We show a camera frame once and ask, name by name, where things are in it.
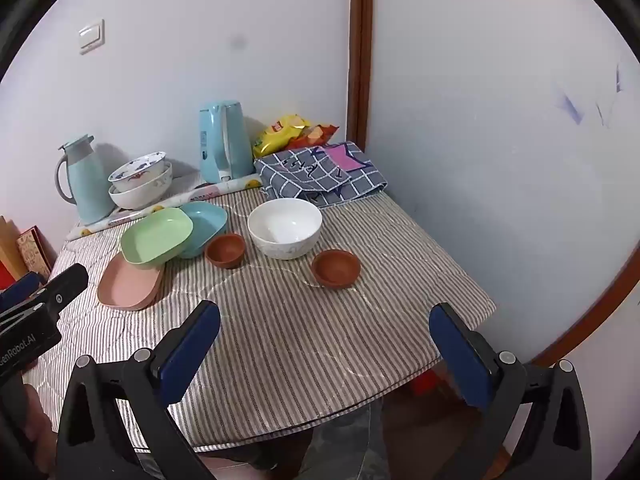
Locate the patterned cardboard box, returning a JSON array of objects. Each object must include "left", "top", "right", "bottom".
[{"left": 15, "top": 226, "right": 53, "bottom": 281}]

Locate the large plain white bowl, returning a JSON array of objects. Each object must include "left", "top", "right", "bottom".
[{"left": 247, "top": 198, "right": 323, "bottom": 261}]

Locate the brown wooden trim strip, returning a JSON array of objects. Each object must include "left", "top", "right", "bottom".
[{"left": 525, "top": 245, "right": 640, "bottom": 368}]

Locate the plain wooden board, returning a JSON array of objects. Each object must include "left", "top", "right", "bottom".
[{"left": 0, "top": 216, "right": 28, "bottom": 281}]

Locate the person's left forearm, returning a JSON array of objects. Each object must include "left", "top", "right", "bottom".
[{"left": 22, "top": 385, "right": 57, "bottom": 476}]

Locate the red stool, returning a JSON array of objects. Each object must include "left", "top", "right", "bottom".
[{"left": 407, "top": 367, "right": 451, "bottom": 397}]

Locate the striped quilted tablecloth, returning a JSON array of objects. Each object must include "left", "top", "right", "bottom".
[{"left": 22, "top": 192, "right": 497, "bottom": 453}]

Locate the brown wooden door frame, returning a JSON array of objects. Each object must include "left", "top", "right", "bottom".
[{"left": 347, "top": 0, "right": 374, "bottom": 148}]

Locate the blue plastic plate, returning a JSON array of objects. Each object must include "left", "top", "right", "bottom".
[{"left": 175, "top": 201, "right": 229, "bottom": 260}]

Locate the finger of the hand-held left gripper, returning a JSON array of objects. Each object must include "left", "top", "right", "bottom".
[
  {"left": 30, "top": 263, "right": 90, "bottom": 318},
  {"left": 0, "top": 271, "right": 45, "bottom": 313}
]

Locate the pink plastic plate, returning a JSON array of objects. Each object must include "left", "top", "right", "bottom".
[{"left": 97, "top": 252, "right": 166, "bottom": 312}]

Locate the yellow snack bag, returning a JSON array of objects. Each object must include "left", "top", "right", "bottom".
[{"left": 251, "top": 114, "right": 312, "bottom": 159}]

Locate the small brown clay bowl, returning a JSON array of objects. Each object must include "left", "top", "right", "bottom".
[
  {"left": 310, "top": 249, "right": 362, "bottom": 289},
  {"left": 204, "top": 233, "right": 247, "bottom": 269}
]

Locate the white bowl with faint print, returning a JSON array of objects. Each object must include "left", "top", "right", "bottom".
[{"left": 108, "top": 162, "right": 173, "bottom": 210}]

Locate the fruit pattern table mat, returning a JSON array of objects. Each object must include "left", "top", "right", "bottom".
[{"left": 67, "top": 172, "right": 263, "bottom": 241}]

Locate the orange snack bag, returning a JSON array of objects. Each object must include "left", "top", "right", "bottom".
[{"left": 295, "top": 124, "right": 340, "bottom": 150}]

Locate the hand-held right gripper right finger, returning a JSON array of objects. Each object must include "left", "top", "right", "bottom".
[{"left": 428, "top": 302, "right": 593, "bottom": 480}]

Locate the folded grey checked cloth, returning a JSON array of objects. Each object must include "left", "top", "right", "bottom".
[{"left": 254, "top": 141, "right": 389, "bottom": 210}]

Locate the light blue electric kettle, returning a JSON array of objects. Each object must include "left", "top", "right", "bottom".
[{"left": 198, "top": 100, "right": 256, "bottom": 184}]

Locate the white light switch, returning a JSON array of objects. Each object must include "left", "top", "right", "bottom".
[{"left": 78, "top": 19, "right": 107, "bottom": 56}]

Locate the green plastic plate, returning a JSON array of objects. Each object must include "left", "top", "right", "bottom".
[{"left": 120, "top": 207, "right": 194, "bottom": 267}]

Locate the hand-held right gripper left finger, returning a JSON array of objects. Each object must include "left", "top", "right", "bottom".
[{"left": 56, "top": 300, "right": 222, "bottom": 480}]

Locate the white bowl with red-blue print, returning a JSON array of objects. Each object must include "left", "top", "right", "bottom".
[{"left": 107, "top": 151, "right": 167, "bottom": 192}]

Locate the person's leg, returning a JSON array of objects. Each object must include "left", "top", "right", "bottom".
[{"left": 300, "top": 405, "right": 391, "bottom": 480}]

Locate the light blue thermos jug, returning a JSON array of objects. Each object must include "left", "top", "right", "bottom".
[{"left": 55, "top": 134, "right": 116, "bottom": 226}]

